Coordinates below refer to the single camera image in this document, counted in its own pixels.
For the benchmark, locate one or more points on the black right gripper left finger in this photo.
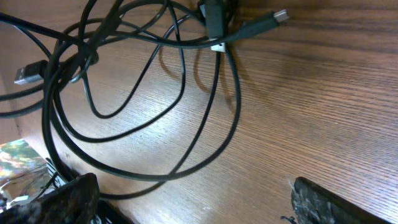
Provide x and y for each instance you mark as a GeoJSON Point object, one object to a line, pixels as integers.
{"type": "Point", "coordinates": [74, 202]}

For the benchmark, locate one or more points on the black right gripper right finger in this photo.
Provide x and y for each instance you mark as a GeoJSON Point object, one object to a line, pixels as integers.
{"type": "Point", "coordinates": [314, 204]}

